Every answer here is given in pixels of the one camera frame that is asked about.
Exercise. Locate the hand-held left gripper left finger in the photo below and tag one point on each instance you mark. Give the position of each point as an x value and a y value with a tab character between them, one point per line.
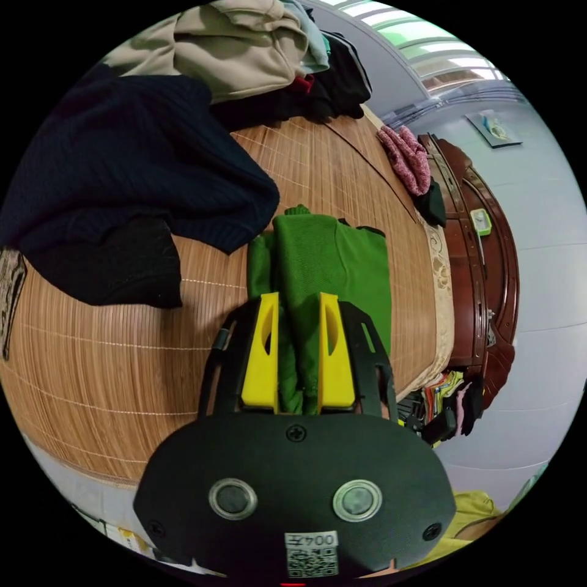
261	376

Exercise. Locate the pink and black clothes pile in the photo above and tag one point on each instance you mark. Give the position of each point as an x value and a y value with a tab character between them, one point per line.
410	158

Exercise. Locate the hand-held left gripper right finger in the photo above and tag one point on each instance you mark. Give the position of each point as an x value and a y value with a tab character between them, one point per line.
335	380

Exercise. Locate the window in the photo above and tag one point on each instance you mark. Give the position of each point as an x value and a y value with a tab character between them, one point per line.
426	41

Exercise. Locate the pile of clothes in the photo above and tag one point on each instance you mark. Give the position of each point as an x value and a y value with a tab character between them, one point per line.
128	174

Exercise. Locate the grass green long sleeve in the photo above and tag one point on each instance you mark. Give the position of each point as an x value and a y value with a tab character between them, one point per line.
330	261

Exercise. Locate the bed with woven mat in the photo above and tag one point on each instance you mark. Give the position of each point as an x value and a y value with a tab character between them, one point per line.
114	390

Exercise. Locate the green alarm clock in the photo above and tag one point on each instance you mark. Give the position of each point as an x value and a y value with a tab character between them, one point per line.
480	221

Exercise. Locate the person's body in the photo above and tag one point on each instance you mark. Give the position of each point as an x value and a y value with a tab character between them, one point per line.
472	509

